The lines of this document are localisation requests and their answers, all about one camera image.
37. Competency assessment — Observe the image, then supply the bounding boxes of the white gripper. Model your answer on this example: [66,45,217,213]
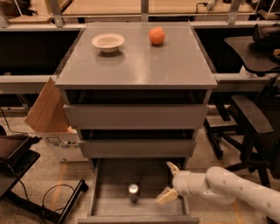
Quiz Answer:
[156,162,208,205]

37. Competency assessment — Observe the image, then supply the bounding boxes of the silver redbull can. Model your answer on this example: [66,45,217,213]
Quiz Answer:
[128,183,140,203]

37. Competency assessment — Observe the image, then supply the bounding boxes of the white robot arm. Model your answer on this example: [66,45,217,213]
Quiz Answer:
[156,162,280,223]

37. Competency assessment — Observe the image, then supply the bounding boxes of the grey middle drawer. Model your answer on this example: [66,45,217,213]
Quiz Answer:
[80,129,196,158]

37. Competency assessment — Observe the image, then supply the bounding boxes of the grey open bottom drawer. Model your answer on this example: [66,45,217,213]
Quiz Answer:
[78,158,200,224]

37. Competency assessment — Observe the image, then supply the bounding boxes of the grey top drawer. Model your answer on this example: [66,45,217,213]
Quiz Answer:
[64,89,207,130]

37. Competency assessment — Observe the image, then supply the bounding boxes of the grey drawer cabinet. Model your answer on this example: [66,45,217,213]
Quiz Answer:
[56,22,217,165]

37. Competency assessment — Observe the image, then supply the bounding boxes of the black office chair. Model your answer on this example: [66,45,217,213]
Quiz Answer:
[204,76,280,187]

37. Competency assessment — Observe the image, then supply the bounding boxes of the brown cardboard box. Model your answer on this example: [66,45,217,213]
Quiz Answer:
[24,78,87,162]

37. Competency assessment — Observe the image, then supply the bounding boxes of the black side desk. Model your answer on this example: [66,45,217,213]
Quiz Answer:
[224,36,280,77]

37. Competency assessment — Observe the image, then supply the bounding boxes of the orange fruit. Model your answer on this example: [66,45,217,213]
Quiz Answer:
[149,27,165,46]

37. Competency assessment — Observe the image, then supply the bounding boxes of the white bowl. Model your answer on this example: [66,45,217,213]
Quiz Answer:
[92,33,125,53]

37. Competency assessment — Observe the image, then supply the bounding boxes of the black stand with base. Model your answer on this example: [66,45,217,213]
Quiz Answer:
[0,126,88,224]

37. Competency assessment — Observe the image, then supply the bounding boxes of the black floor cable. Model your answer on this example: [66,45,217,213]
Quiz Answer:
[39,183,76,224]

